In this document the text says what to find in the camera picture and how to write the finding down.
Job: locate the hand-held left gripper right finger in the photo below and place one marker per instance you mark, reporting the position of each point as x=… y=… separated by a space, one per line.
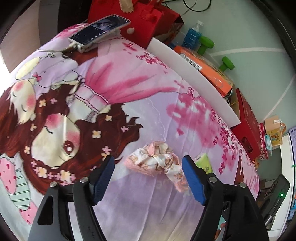
x=194 y=180

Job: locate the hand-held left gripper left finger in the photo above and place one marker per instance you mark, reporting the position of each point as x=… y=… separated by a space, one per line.
x=104 y=180

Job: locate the green white tissue pack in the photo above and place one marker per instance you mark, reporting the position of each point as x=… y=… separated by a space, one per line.
x=203 y=163

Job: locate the pink floral scrunchie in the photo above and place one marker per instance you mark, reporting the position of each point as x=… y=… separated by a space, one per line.
x=157 y=162

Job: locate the white desk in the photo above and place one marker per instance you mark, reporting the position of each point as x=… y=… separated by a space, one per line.
x=286 y=162

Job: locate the wet wipes pack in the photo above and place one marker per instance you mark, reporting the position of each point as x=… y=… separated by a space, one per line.
x=268 y=142

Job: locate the red patterned box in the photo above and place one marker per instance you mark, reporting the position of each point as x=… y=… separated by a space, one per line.
x=262 y=143

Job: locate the purple perforated board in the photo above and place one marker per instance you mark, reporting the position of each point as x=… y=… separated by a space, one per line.
x=293 y=139

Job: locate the red gift box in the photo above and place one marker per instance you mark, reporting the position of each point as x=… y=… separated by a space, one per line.
x=247 y=120

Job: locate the white bed board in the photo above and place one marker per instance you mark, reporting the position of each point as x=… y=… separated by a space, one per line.
x=196 y=78

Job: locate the orange box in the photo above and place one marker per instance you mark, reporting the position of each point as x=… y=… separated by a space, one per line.
x=208 y=69

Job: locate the green dumbbell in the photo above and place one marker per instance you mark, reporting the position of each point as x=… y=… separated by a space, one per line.
x=207 y=44
x=227 y=63

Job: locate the bottle with blue liquid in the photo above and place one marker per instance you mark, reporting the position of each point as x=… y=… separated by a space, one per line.
x=190 y=37

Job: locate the smartphone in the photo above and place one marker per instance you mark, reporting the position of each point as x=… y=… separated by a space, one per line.
x=99 y=30

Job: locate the dark red open carton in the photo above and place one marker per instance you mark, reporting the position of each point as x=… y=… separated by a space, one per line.
x=175 y=27

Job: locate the red felt handbag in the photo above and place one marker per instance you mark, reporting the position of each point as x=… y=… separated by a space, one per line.
x=148 y=20

